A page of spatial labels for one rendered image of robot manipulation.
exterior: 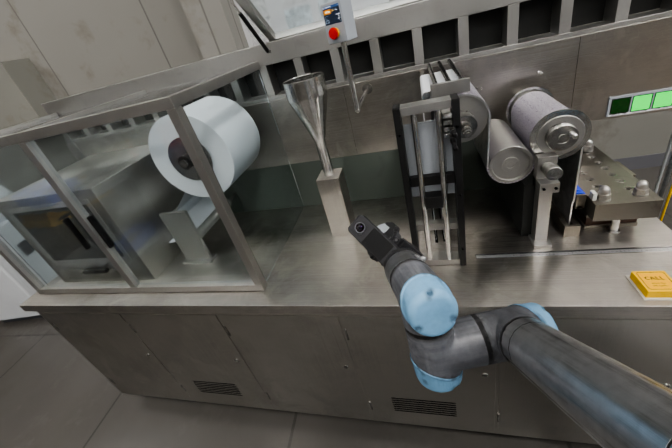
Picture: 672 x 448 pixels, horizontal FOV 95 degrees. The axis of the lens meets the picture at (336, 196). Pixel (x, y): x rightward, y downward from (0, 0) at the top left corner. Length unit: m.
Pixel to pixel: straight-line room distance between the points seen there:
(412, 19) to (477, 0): 0.21
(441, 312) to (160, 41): 3.14
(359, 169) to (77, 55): 3.06
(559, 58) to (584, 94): 0.16
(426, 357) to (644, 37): 1.22
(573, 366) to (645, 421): 0.08
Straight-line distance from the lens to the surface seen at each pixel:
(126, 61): 3.57
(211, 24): 2.77
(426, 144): 0.89
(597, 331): 1.19
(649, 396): 0.38
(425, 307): 0.47
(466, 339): 0.55
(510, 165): 1.08
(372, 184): 1.45
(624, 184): 1.30
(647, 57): 1.48
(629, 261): 1.21
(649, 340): 1.26
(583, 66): 1.40
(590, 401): 0.40
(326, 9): 0.97
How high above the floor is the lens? 1.66
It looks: 29 degrees down
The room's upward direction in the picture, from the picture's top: 15 degrees counter-clockwise
